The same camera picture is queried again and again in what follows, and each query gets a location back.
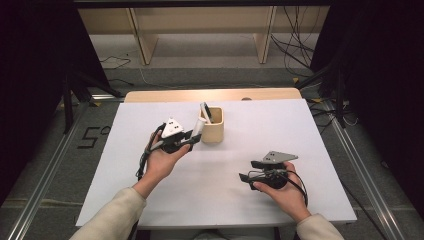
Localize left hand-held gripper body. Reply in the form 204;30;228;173
151;117;193;155

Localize white cylindrical tube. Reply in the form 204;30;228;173
191;116;208;137

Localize white table cover sheet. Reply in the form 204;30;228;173
75;98;358;228

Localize left hand-held gripper cable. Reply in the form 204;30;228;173
135;123;167;181

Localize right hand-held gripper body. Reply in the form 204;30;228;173
248;150;299;191

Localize beige wooden shelf unit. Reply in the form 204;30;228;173
78;6;331;66

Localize person's left hand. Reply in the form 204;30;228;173
144;131;191;183

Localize black metal stand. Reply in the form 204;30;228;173
294;59;348;129
61;71;124;134

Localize bundle of black cables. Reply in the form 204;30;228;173
270;6;321;78

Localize hand-held gripper cable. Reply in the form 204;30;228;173
283;169;309;208
135;123;167;181

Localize white pen with blue tip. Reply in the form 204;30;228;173
199;102;212;125

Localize person's right hand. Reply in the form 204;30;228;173
253;161;313;224

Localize black pen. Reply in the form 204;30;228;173
203;103;214;124

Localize dark curtain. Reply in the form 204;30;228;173
0;0;111;204
309;0;424;211

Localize beige pen holder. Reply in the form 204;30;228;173
199;105;225;144

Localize aluminium floor rail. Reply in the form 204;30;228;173
6;99;91;240
323;99;406;240

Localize right hand-held gripper cable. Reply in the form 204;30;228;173
283;169;309;208

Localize wooden table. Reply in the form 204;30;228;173
123;87;303;104

